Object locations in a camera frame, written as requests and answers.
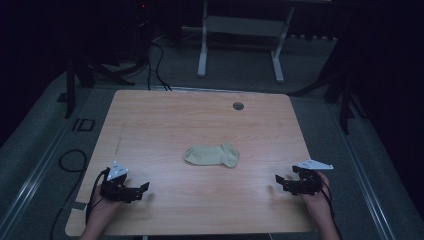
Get grey metal floor rail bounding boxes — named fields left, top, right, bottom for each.
left=329, top=109, right=398, bottom=240
left=0, top=123, right=76, bottom=234

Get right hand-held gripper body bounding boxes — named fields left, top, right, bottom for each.
left=291, top=158, right=335, bottom=197

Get person's right hand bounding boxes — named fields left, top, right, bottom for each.
left=300, top=170, right=332, bottom=219

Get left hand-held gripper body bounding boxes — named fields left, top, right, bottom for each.
left=99, top=160, right=136, bottom=204

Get beige ankle sock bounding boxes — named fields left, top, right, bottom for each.
left=182, top=142, right=241, bottom=169

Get person's left hand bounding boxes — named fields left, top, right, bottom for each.
left=87, top=184, right=124, bottom=225

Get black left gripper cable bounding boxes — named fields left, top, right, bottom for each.
left=49, top=167, right=112, bottom=240

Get dark equipment with red light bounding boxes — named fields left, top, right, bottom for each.
left=132, top=0, right=155, bottom=68

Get black metal stand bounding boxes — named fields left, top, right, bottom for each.
left=289, top=63, right=367, bottom=135
left=57, top=54, right=136, bottom=120

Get white metal desk frame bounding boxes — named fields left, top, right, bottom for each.
left=196, top=0, right=296, bottom=84

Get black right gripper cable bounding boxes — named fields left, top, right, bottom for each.
left=319, top=178, right=344, bottom=240

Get grey tape strip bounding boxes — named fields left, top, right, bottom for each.
left=70, top=201, right=89, bottom=212

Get black cables on floor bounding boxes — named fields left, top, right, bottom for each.
left=145, top=39, right=173, bottom=92

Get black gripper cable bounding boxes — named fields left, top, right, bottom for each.
left=319, top=178, right=344, bottom=240
left=49, top=167, right=112, bottom=240

